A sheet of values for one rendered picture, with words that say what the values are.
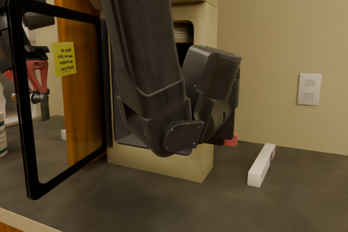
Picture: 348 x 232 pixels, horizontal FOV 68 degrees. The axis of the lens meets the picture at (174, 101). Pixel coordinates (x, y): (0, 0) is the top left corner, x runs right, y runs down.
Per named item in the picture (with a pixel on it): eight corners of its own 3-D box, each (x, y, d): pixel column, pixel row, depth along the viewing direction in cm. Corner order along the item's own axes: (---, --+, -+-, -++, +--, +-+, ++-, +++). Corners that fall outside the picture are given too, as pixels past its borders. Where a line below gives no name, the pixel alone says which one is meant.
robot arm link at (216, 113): (165, 136, 35) (204, 154, 33) (178, 88, 33) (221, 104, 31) (184, 124, 41) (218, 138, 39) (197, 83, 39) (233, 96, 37)
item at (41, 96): (52, 119, 54) (49, 91, 53) (44, 121, 51) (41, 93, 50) (43, 118, 54) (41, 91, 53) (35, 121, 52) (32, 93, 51)
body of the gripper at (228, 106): (237, 77, 42) (227, 82, 36) (235, 137, 44) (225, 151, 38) (200, 76, 45) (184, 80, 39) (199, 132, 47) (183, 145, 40)
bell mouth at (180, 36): (158, 45, 90) (158, 28, 89) (207, 44, 82) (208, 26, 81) (129, 43, 74) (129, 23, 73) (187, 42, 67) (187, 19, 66)
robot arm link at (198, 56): (122, 119, 34) (160, 154, 28) (142, 30, 30) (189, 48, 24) (188, 116, 42) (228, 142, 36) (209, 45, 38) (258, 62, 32)
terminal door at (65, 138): (106, 150, 81) (100, 16, 73) (30, 204, 52) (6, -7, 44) (104, 149, 81) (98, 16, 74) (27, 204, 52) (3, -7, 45)
